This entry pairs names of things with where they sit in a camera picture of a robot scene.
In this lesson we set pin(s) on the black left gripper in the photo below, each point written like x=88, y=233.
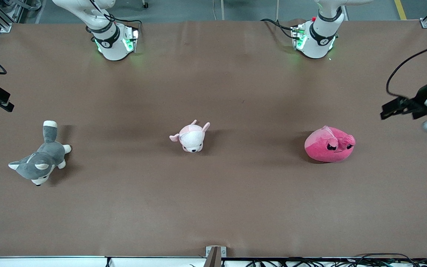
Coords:
x=420, y=100

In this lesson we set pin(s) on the round hot pink plush toy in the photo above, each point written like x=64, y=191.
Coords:
x=326, y=146

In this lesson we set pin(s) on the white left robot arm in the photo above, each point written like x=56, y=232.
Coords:
x=319, y=37

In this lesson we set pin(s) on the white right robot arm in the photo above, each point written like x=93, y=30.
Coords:
x=111, y=48

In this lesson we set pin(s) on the grey husky plush toy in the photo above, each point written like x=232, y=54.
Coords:
x=41, y=163

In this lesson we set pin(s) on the pale pink plush dog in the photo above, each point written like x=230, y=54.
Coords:
x=192, y=138

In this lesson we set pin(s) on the brown table cover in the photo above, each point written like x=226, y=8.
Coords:
x=213, y=193

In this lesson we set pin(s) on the white table edge rail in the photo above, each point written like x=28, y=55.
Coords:
x=50, y=261

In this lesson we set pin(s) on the metal table edge bracket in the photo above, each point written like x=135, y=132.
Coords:
x=215, y=256

